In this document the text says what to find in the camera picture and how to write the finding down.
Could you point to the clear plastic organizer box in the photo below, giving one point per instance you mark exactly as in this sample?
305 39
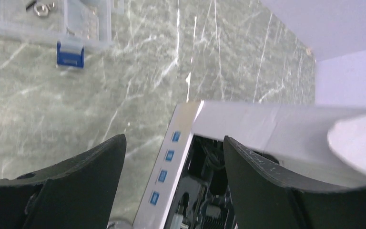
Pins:
73 26

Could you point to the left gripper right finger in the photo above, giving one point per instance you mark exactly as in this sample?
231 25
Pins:
266 195

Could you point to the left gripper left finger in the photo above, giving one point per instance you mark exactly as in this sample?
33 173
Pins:
77 193

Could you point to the white hair clipper box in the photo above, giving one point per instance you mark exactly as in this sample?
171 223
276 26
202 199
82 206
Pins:
294 134

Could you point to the silver combination wrench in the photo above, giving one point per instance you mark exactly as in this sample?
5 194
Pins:
119 224

